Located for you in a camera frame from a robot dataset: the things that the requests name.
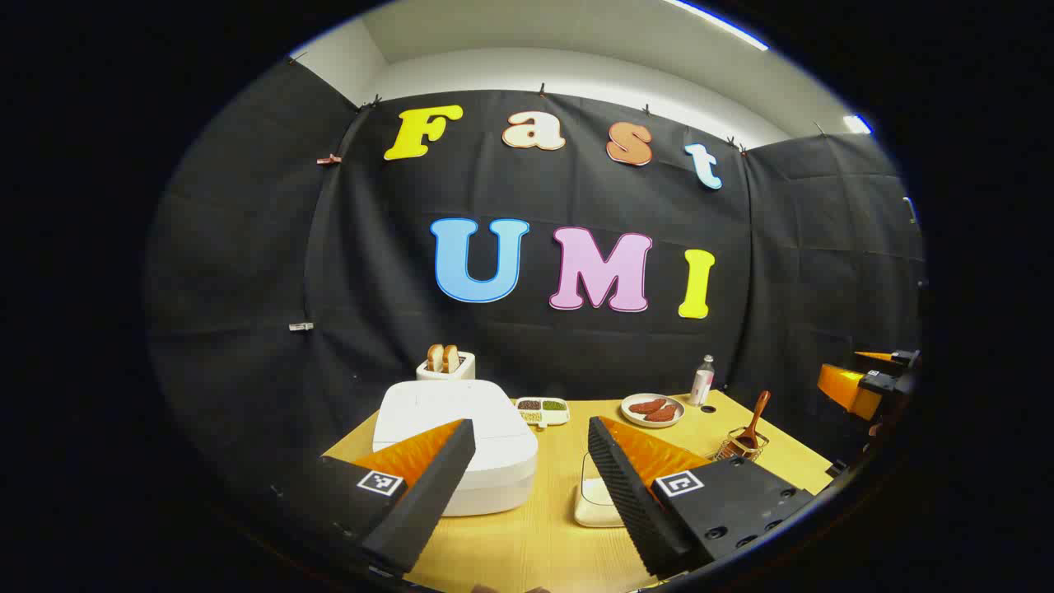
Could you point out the white toaster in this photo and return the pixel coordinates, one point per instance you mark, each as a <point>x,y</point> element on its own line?
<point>465,369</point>

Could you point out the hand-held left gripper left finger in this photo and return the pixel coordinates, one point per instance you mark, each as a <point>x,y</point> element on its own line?
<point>428,494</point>

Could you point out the clear bottle with pink label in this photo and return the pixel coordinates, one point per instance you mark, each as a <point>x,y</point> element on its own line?
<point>702,387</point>

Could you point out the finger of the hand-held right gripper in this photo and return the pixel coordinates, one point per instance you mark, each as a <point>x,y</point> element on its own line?
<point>844,387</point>
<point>889,357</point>

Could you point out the wooden spoon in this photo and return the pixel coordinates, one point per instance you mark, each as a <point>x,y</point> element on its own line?
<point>753,420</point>

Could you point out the white rice cooker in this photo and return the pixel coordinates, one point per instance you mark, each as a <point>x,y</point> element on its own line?
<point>445,403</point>

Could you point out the red cloth clip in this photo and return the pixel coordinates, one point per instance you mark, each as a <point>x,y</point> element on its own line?
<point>329,159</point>

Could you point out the toasted bread slice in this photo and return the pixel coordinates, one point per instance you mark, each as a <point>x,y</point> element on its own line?
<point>452,358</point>
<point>435,358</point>

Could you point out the white round plate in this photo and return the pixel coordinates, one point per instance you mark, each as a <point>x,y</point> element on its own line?
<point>634,418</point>

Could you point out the clear plastic container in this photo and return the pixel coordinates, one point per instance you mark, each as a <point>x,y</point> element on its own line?
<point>589,515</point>

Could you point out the white divided grain dish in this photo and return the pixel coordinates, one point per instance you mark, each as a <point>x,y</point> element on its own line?
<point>543,412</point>

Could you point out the ceiling light strip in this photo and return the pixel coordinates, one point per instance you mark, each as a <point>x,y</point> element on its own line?
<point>856,124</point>

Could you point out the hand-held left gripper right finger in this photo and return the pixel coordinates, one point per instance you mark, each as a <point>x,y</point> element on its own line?
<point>626,502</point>

